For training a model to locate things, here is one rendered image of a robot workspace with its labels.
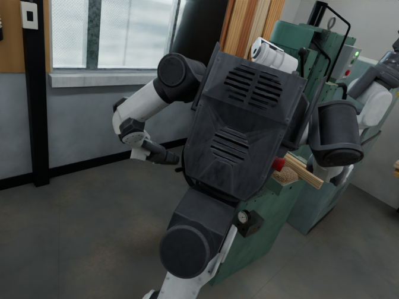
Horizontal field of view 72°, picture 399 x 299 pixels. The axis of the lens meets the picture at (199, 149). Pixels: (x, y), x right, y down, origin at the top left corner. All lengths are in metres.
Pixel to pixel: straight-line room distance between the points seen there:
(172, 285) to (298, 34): 1.07
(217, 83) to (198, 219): 0.31
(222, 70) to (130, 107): 0.36
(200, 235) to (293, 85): 0.36
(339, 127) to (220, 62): 0.33
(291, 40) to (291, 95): 0.74
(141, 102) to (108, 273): 1.23
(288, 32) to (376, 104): 0.54
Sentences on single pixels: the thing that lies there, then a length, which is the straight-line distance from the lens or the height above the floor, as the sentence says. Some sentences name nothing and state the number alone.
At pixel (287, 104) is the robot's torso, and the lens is 0.59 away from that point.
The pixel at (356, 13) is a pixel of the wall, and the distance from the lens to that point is 3.73.
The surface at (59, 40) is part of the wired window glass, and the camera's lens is 2.15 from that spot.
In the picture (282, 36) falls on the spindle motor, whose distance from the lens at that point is 1.32.
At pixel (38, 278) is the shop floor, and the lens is 1.87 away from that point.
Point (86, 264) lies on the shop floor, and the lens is 1.89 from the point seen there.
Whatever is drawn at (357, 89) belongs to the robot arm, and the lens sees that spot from 0.93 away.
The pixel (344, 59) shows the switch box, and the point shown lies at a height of 1.42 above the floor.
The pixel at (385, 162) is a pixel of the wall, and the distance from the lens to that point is 3.70.
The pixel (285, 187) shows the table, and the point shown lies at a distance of 1.28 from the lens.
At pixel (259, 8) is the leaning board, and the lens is 3.09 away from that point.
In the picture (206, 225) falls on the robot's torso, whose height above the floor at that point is 1.08.
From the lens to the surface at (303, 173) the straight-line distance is 1.36.
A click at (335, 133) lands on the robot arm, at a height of 1.31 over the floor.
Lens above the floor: 1.51
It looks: 29 degrees down
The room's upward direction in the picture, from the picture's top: 15 degrees clockwise
